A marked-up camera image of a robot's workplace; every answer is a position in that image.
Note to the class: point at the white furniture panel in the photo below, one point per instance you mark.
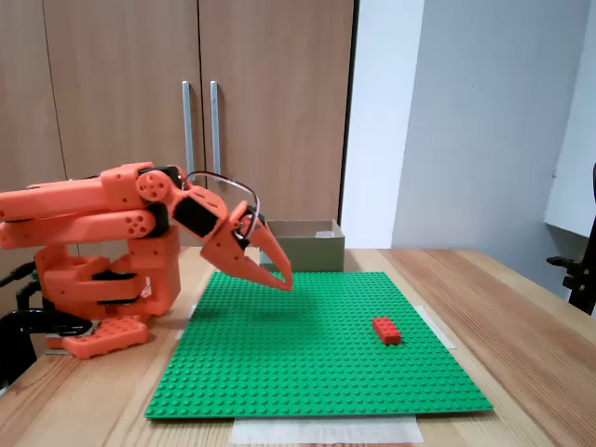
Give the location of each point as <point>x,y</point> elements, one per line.
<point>577,139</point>

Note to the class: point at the open cardboard box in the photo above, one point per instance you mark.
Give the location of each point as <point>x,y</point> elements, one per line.
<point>312,251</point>

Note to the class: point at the red lego block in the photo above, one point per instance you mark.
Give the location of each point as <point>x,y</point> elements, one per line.
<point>386,330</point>

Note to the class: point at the black table clamp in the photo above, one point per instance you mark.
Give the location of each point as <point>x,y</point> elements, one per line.
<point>42,320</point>

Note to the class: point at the black camera stand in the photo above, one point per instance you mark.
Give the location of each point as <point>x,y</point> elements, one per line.
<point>582,279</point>

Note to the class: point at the wooden cabinet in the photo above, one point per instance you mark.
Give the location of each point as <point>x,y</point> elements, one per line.
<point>116,70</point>

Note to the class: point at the green lego baseplate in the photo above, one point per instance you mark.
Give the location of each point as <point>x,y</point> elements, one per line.
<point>302,363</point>

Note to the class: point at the wide masking tape strip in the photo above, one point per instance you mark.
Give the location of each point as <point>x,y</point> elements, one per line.
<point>326,430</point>

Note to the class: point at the small masking tape strip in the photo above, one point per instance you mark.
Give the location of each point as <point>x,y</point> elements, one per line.
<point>186,326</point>

